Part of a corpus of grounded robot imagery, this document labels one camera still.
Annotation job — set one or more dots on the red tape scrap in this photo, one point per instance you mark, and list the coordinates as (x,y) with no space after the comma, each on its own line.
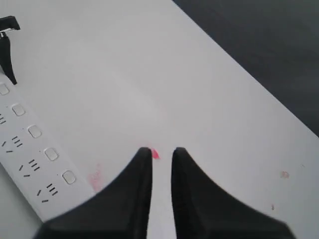
(155,154)

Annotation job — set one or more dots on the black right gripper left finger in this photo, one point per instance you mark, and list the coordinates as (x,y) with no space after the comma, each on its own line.
(119,211)

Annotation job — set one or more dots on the white five-outlet power strip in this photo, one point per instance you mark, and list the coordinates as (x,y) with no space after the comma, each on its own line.
(38,166)

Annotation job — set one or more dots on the grey backdrop cloth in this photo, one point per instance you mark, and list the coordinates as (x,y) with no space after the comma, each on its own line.
(276,41)

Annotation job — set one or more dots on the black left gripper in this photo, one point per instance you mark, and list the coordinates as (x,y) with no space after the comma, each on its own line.
(7,24)

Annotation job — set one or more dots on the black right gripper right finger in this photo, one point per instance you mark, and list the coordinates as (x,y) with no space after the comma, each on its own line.
(203,210)

